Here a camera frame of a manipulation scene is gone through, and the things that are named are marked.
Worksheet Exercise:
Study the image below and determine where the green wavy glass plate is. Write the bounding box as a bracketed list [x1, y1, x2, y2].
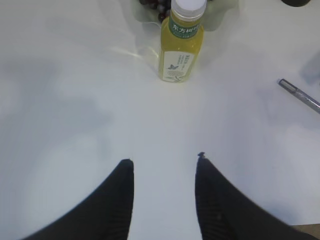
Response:
[124, 0, 240, 32]

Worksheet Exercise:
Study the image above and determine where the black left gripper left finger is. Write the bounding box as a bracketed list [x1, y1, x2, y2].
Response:
[27, 159, 134, 240]

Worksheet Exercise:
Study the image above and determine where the purple grape bunch with leaf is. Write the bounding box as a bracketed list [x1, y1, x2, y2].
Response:
[138, 0, 171, 23]

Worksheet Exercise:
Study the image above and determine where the silver glitter pen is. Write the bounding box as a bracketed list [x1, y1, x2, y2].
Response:
[277, 78, 320, 114]

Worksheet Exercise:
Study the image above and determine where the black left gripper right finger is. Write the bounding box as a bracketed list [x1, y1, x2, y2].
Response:
[194, 152, 314, 240]

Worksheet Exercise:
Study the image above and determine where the yellow tea bottle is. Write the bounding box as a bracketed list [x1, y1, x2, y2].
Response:
[158, 0, 207, 83]

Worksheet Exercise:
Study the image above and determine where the black mesh pen holder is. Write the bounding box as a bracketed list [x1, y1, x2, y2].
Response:
[281, 0, 311, 7]

